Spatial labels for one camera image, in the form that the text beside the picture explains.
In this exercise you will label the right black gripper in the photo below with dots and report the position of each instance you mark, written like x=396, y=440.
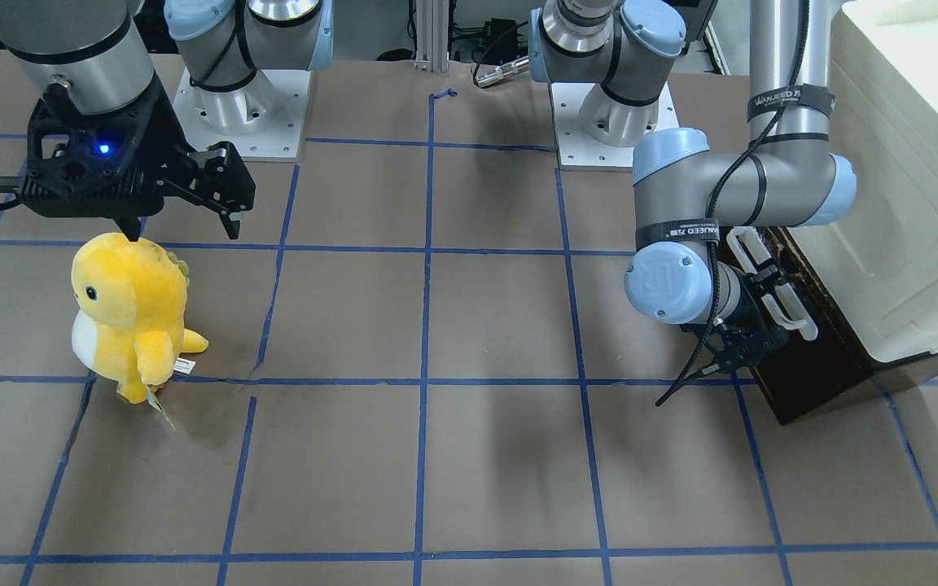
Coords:
x=166, y=140

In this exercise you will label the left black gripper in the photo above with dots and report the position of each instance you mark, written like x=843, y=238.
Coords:
x=748, y=343

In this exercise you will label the white drawer handle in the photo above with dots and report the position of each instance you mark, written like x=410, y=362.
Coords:
x=778, y=295

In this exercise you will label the dark brown wooden drawer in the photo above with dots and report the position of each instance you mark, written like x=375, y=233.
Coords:
x=802, y=378

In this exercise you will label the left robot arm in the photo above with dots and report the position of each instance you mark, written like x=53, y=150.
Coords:
x=685, y=193

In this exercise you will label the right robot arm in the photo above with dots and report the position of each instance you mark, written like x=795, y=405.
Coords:
x=96, y=49

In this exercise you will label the yellow plush dinosaur toy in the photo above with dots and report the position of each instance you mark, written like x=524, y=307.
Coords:
x=130, y=327

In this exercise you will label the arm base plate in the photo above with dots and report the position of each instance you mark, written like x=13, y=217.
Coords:
x=265, y=120
x=583, y=130

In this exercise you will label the aluminium frame post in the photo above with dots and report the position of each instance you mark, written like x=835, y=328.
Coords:
x=431, y=36

